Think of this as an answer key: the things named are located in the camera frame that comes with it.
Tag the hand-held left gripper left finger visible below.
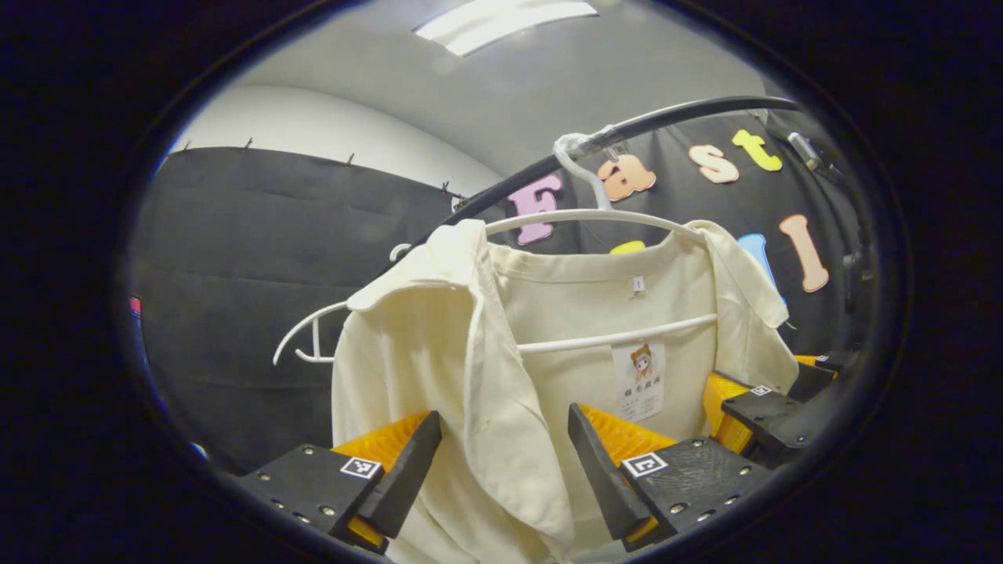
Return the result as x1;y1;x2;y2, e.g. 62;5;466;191
235;410;444;555

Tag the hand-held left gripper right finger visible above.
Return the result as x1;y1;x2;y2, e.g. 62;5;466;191
567;403;773;553

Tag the cream collared shirt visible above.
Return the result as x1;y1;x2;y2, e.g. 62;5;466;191
331;219;800;564

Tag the white plastic clothes hanger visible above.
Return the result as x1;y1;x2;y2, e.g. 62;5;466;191
273;243;412;366
484;132;719;355

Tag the black metal clothes rack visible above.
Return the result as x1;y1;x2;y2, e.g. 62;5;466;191
376;94;877;345

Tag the black backdrop cloth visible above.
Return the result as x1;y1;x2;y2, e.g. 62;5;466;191
129;110;871;471

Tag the ceiling light panel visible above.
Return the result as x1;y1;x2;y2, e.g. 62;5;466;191
414;0;600;57

